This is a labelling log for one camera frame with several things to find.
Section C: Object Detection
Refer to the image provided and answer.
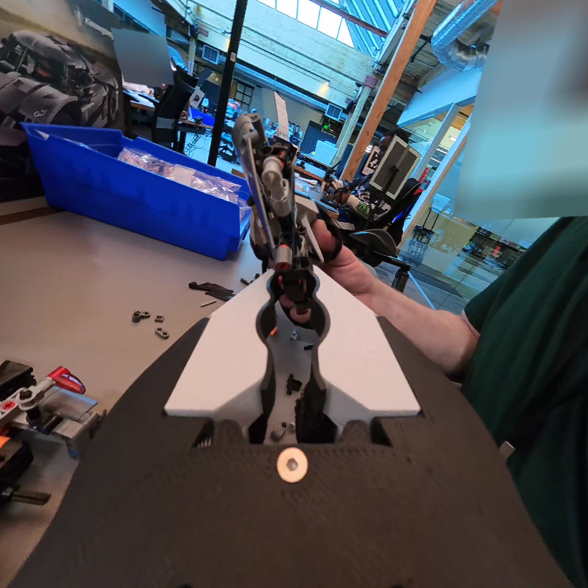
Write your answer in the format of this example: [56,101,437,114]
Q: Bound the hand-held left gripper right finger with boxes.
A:
[311,269,422,437]

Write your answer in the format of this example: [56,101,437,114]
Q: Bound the wooden post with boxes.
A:
[342,0,438,182]

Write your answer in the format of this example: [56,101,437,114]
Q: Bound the black pole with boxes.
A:
[208,0,249,167]

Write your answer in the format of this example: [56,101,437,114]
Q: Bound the black box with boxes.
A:
[0,0,126,135]

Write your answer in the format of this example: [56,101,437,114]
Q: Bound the person's right forearm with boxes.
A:
[365,280,479,378]

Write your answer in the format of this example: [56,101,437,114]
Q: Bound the person's right hand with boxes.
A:
[279,220,383,323]

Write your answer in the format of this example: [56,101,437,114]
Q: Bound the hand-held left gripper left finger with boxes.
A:
[164,270,277,442]

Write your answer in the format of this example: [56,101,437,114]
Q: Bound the large lego car chassis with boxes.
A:
[0,360,107,506]

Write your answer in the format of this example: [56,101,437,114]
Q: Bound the metal ventilation duct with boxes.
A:
[432,0,500,70]

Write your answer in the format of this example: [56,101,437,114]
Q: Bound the clear plastic bags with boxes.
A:
[117,147,244,203]

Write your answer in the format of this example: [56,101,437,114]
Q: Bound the small lego gearbox assembly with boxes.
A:
[232,112,319,322]

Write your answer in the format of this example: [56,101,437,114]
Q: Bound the person's green shirt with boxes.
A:
[462,216,588,588]

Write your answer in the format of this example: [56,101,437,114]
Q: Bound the black office chair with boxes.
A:
[349,179,421,295]
[151,73,199,149]

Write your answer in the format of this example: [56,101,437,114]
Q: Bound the blue plastic bin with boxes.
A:
[21,122,252,262]

